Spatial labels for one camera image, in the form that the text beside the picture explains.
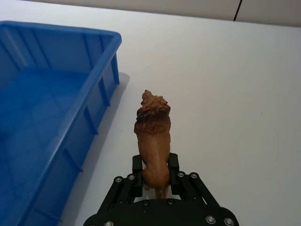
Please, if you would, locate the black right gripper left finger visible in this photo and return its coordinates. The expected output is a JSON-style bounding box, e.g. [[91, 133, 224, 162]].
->
[[97, 154, 144, 213]]

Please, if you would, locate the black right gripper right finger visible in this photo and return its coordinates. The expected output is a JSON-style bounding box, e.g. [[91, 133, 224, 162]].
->
[[167, 152, 222, 208]]

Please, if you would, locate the brown toy lion figure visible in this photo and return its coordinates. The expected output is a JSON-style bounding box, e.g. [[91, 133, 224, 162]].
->
[[134, 89, 172, 200]]

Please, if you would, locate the blue plastic bin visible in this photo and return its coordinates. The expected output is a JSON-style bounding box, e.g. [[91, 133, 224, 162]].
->
[[0, 20, 123, 226]]

